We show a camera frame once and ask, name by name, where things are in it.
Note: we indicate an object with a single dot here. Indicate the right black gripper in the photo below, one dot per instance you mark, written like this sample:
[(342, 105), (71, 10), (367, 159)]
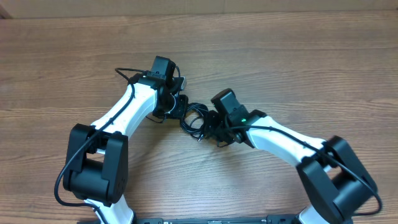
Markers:
[(212, 117)]

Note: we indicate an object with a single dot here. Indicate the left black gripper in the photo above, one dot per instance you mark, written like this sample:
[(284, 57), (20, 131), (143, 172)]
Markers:
[(178, 112)]

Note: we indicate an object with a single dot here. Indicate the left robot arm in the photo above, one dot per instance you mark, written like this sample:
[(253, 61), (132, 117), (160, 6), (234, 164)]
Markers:
[(95, 173)]

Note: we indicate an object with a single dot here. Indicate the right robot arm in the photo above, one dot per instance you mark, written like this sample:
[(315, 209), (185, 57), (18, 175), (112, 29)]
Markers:
[(336, 182)]

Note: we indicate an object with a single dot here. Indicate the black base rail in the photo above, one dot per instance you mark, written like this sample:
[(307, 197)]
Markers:
[(270, 219)]

